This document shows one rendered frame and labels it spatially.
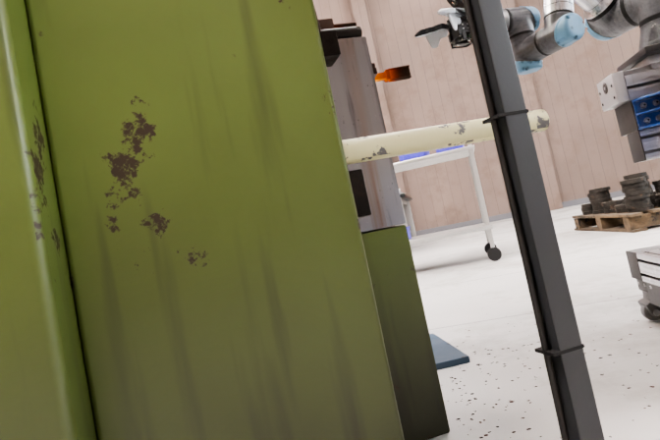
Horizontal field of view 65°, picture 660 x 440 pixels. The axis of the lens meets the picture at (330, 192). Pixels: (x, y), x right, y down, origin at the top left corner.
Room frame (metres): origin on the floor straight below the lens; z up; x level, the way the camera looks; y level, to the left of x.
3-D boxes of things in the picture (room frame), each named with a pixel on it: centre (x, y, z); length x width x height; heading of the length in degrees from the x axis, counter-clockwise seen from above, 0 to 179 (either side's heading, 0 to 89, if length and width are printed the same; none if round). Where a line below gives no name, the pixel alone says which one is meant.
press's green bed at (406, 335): (1.28, 0.16, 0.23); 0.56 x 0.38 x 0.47; 106
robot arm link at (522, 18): (1.47, -0.64, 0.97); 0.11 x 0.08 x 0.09; 106
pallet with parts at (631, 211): (4.67, -2.72, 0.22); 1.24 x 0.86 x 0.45; 178
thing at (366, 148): (0.98, -0.24, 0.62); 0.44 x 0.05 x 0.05; 106
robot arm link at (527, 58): (1.46, -0.64, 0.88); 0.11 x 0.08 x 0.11; 24
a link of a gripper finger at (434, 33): (1.46, -0.38, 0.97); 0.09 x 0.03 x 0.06; 70
